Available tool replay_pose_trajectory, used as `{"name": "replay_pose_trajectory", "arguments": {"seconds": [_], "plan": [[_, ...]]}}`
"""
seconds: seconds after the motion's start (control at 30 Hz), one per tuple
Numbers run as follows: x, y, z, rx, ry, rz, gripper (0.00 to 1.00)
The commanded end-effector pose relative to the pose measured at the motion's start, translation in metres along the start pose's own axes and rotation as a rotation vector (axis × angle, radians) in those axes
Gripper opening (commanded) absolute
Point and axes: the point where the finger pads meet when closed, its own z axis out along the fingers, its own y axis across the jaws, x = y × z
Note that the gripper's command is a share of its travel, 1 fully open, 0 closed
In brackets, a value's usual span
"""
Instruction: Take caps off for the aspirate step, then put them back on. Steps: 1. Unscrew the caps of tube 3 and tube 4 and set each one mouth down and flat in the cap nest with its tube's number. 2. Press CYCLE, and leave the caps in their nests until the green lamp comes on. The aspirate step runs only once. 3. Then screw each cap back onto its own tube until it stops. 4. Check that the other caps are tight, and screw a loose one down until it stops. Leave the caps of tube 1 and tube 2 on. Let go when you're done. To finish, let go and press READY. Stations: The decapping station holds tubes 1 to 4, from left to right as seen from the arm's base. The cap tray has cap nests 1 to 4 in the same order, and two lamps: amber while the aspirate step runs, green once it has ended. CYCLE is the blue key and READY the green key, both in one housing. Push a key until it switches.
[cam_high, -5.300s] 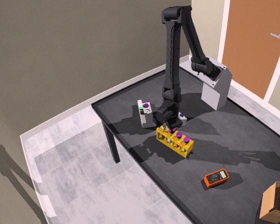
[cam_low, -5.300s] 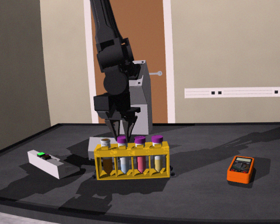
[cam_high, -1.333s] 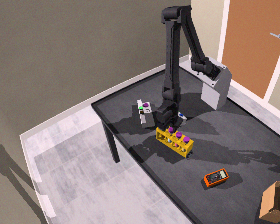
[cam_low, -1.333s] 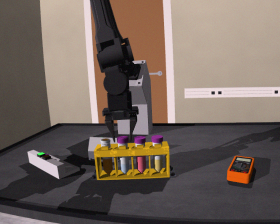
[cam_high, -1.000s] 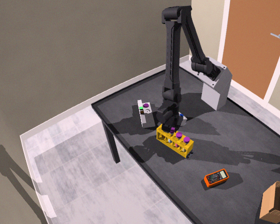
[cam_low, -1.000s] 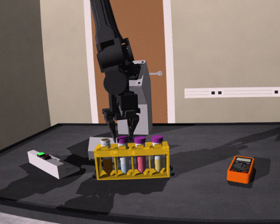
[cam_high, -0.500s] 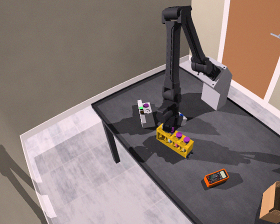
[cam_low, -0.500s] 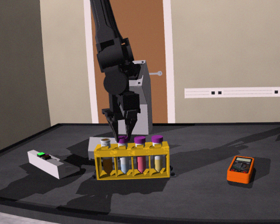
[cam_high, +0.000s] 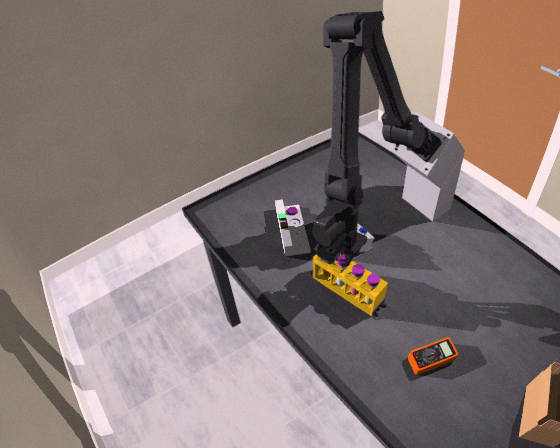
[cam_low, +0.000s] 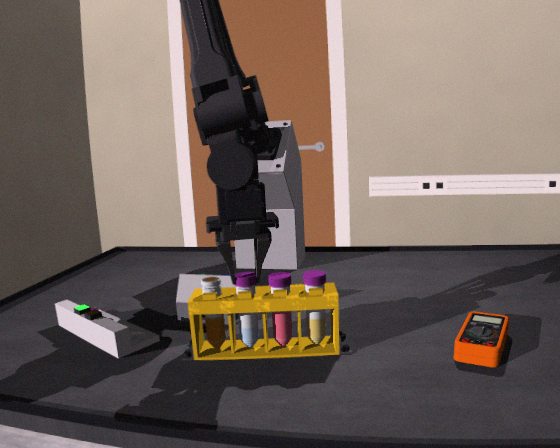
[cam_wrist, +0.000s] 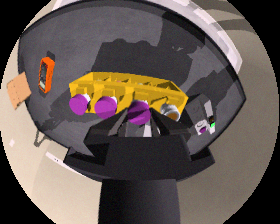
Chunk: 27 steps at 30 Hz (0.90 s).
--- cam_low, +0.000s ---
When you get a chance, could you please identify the white key housing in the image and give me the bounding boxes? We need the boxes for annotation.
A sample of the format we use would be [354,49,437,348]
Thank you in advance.
[176,274,236,322]

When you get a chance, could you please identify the dark grey table edge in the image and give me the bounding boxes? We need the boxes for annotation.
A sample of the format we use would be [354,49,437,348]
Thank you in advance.
[0,244,560,448]

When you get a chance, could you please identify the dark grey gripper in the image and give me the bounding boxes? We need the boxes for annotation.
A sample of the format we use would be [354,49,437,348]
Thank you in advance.
[206,212,279,285]

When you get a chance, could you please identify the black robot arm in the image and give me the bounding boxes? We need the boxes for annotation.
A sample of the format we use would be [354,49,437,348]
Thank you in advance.
[179,0,282,238]

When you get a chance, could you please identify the orange digital multimeter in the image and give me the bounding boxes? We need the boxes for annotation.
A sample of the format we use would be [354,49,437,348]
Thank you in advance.
[454,312,509,367]

